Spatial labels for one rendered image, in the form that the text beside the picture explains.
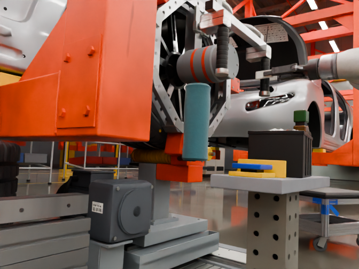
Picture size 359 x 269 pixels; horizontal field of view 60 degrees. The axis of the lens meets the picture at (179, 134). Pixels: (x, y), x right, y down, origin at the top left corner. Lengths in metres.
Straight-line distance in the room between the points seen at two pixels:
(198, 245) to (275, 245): 0.55
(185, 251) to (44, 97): 0.76
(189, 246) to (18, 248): 0.74
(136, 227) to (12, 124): 0.46
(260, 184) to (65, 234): 0.43
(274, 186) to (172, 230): 0.63
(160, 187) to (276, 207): 0.60
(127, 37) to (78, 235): 0.46
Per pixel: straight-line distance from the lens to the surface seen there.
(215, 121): 1.34
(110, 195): 0.93
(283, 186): 0.68
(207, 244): 1.39
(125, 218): 0.95
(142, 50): 0.78
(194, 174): 1.20
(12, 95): 1.02
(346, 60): 1.18
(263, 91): 1.27
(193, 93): 1.05
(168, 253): 1.19
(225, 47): 1.00
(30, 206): 0.69
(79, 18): 0.81
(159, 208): 1.31
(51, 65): 0.90
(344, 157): 4.67
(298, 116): 1.08
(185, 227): 1.29
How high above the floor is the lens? 0.48
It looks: 5 degrees up
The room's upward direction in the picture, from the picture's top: 3 degrees clockwise
